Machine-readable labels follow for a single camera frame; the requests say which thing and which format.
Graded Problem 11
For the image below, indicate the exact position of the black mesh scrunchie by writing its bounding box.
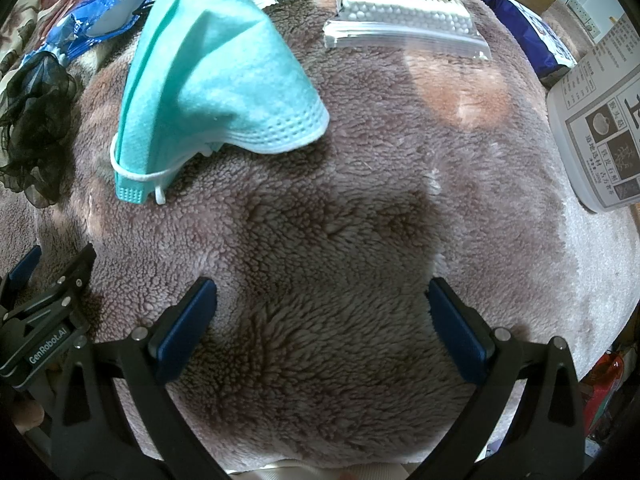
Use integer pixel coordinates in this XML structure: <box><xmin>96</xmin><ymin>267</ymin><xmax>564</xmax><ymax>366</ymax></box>
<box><xmin>1</xmin><ymin>51</ymin><xmax>77</xmax><ymax>208</ymax></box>

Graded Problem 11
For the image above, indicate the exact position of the teal face mask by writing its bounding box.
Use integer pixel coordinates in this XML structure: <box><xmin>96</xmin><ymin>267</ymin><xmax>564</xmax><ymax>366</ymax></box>
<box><xmin>110</xmin><ymin>0</ymin><xmax>330</xmax><ymax>204</ymax></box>

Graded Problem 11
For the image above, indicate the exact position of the blue wet wipes pack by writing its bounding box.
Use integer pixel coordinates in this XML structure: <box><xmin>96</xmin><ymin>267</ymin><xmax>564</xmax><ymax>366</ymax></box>
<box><xmin>21</xmin><ymin>0</ymin><xmax>155</xmax><ymax>67</ymax></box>

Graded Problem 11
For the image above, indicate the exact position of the cotton swab pack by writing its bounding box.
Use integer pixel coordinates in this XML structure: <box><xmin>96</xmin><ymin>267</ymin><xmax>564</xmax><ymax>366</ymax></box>
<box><xmin>323</xmin><ymin>0</ymin><xmax>491</xmax><ymax>61</ymax></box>

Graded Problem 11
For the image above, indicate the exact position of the floral plush blanket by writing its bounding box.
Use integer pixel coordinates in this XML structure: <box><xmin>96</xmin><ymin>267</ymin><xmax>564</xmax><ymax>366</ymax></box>
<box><xmin>1</xmin><ymin>0</ymin><xmax>639</xmax><ymax>471</ymax></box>

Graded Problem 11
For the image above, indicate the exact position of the white lidded canister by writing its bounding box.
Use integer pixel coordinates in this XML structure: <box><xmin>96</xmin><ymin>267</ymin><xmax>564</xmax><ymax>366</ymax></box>
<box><xmin>547</xmin><ymin>15</ymin><xmax>640</xmax><ymax>212</ymax></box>

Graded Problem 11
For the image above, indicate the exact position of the dark blue tissue pack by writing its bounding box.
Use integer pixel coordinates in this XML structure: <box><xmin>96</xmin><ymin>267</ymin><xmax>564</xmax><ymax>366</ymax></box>
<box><xmin>482</xmin><ymin>0</ymin><xmax>576</xmax><ymax>88</ymax></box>

